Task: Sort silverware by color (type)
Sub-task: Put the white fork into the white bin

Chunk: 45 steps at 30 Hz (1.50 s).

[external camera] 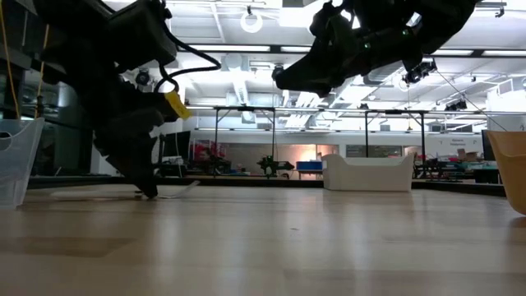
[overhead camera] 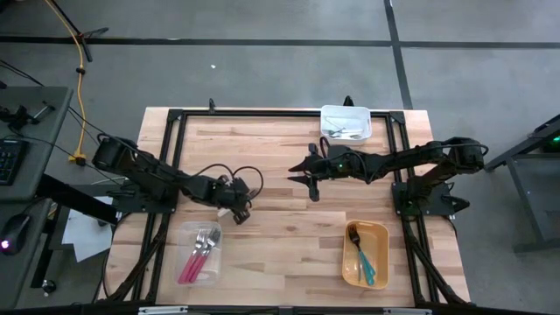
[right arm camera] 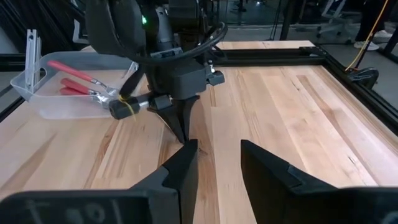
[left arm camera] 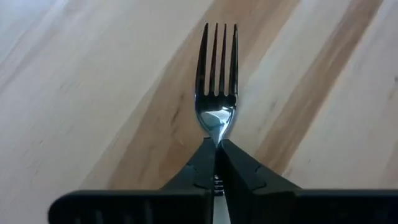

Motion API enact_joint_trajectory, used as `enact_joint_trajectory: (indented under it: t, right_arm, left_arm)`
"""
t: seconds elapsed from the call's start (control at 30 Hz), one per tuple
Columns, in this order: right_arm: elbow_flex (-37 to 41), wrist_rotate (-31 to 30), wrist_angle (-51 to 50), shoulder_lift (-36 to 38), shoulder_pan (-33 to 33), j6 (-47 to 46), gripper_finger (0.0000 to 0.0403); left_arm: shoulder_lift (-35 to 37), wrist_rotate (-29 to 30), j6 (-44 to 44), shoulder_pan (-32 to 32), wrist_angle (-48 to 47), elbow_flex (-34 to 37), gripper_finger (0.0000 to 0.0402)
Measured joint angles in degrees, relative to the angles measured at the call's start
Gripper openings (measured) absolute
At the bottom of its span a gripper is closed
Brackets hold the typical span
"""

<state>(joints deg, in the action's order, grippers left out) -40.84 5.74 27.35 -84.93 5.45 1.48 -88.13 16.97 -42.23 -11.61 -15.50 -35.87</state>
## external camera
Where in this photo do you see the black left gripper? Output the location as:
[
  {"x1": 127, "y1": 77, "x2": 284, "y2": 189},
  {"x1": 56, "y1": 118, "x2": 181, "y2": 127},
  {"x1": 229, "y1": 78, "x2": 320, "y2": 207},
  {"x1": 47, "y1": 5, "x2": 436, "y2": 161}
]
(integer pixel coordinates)
[{"x1": 77, "y1": 78, "x2": 182, "y2": 199}]

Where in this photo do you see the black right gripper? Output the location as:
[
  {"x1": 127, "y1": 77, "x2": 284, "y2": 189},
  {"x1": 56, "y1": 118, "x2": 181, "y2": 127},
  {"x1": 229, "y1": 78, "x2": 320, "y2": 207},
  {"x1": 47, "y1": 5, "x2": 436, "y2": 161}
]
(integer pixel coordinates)
[{"x1": 274, "y1": 24, "x2": 425, "y2": 99}]

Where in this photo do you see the white-handled fork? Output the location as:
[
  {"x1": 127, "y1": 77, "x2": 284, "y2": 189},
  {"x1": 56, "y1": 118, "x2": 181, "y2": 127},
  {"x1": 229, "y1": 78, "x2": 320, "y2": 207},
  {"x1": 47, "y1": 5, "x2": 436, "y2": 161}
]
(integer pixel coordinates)
[{"x1": 49, "y1": 179, "x2": 201, "y2": 203}]

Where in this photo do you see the black computer monitor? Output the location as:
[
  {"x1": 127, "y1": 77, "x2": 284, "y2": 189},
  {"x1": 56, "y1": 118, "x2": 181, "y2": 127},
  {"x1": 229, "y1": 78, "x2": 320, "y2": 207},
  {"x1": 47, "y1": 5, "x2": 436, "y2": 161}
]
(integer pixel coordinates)
[
  {"x1": 480, "y1": 130, "x2": 492, "y2": 161},
  {"x1": 164, "y1": 131, "x2": 192, "y2": 161}
]

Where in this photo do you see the red background equipment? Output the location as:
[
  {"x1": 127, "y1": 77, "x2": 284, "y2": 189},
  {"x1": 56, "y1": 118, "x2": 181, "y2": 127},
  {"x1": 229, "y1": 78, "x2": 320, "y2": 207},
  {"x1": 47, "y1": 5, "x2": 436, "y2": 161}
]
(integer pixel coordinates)
[{"x1": 191, "y1": 141, "x2": 215, "y2": 164}]

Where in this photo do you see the blue storage crate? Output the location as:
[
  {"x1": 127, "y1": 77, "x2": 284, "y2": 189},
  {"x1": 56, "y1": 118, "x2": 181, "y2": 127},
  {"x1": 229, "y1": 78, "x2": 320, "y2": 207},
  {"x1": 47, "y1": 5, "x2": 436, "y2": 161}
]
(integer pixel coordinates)
[{"x1": 296, "y1": 160, "x2": 324, "y2": 172}]

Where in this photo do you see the white plastic bin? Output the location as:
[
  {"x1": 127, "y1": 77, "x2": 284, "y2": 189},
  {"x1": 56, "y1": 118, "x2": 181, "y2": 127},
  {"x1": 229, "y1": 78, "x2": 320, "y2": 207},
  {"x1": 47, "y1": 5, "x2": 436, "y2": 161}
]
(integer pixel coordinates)
[{"x1": 321, "y1": 153, "x2": 415, "y2": 192}]

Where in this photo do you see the clear plastic bin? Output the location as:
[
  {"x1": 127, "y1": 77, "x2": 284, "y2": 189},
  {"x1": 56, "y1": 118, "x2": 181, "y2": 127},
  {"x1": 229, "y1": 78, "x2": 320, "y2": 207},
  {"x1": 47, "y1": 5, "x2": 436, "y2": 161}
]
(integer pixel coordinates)
[{"x1": 0, "y1": 117, "x2": 45, "y2": 210}]

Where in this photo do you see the cluttered dark desk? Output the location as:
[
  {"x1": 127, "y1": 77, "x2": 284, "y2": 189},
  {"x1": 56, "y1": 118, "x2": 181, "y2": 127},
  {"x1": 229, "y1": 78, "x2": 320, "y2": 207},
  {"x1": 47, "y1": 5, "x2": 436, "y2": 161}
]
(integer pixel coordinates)
[{"x1": 413, "y1": 158, "x2": 501, "y2": 184}]

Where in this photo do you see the cardboard box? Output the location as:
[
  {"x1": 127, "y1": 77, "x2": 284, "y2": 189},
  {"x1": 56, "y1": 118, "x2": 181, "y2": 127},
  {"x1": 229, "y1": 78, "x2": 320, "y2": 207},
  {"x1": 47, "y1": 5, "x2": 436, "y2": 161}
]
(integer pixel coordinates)
[{"x1": 455, "y1": 147, "x2": 481, "y2": 162}]

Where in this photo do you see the yellow plastic bin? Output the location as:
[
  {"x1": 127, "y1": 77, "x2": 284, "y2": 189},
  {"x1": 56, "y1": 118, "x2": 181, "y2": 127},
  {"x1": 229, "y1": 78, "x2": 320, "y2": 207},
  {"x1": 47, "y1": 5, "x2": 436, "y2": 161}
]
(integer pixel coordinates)
[{"x1": 486, "y1": 129, "x2": 526, "y2": 215}]

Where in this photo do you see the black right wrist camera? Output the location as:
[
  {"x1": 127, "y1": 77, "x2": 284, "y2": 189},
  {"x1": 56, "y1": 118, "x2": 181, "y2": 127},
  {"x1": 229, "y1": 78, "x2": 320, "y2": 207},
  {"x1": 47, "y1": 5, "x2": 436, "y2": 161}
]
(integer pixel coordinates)
[{"x1": 309, "y1": 2, "x2": 357, "y2": 55}]

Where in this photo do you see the yellow cable tag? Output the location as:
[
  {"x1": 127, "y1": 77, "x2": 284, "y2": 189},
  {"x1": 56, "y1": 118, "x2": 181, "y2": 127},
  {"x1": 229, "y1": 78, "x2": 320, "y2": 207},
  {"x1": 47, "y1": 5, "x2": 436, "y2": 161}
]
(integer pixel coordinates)
[{"x1": 164, "y1": 90, "x2": 193, "y2": 121}]

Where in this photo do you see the black frame bar with lights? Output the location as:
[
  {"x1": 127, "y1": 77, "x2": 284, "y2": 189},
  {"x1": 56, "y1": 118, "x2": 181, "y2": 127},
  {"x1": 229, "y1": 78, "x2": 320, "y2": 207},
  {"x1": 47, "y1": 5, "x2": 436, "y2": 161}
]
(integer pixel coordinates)
[{"x1": 180, "y1": 43, "x2": 526, "y2": 57}]

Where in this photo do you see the black metal frame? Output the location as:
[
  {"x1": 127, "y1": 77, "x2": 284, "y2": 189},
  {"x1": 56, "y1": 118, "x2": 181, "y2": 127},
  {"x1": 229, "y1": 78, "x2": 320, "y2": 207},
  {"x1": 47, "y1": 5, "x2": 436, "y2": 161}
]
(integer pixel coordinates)
[
  {"x1": 187, "y1": 105, "x2": 277, "y2": 178},
  {"x1": 363, "y1": 107, "x2": 427, "y2": 173}
]

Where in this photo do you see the white cable ring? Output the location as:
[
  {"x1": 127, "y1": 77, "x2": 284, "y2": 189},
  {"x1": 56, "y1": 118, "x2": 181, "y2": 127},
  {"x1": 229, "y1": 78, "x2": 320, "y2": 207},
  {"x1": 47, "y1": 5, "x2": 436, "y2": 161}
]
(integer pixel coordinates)
[{"x1": 239, "y1": 8, "x2": 263, "y2": 35}]

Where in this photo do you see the black camera on mount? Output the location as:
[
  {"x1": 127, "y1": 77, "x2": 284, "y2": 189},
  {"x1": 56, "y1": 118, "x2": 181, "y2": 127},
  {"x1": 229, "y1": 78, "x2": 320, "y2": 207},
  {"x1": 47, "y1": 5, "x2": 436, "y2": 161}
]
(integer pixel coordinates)
[{"x1": 404, "y1": 61, "x2": 438, "y2": 86}]

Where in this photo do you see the black table edge rail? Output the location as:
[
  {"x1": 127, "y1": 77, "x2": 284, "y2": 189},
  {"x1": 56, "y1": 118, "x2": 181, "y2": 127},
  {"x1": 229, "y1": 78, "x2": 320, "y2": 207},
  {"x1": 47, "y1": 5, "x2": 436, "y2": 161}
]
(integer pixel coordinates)
[{"x1": 26, "y1": 175, "x2": 506, "y2": 197}]

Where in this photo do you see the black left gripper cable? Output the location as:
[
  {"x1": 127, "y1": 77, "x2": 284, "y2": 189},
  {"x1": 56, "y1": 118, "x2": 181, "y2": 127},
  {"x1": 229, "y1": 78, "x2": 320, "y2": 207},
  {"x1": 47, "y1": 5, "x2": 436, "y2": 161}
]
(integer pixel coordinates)
[{"x1": 154, "y1": 22, "x2": 223, "y2": 95}]

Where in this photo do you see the black camera pair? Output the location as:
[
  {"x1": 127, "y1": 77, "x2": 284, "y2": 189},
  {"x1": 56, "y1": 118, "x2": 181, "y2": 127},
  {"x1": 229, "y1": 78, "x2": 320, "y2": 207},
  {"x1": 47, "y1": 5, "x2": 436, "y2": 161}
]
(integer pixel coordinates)
[{"x1": 443, "y1": 98, "x2": 468, "y2": 112}]

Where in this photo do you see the yellow hanging cable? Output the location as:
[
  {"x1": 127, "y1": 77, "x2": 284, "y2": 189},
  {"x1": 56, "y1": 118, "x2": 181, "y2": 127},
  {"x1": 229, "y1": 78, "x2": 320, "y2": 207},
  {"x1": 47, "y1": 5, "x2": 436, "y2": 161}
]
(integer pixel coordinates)
[{"x1": 0, "y1": 0, "x2": 21, "y2": 120}]

